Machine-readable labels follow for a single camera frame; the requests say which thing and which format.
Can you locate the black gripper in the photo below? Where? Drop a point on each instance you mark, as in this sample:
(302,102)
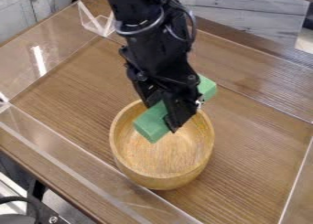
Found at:
(159,68)

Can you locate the green rectangular block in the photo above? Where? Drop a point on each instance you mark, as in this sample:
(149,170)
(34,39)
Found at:
(151,123)

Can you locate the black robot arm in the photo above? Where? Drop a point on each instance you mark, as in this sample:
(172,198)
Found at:
(136,12)

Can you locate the brown wooden bowl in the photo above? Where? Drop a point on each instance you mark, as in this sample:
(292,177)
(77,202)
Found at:
(171,163)

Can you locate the clear acrylic tray wall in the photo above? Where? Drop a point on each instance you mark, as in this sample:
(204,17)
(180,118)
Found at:
(66,89)

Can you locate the black table leg frame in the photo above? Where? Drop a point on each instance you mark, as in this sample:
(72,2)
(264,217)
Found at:
(46,215)

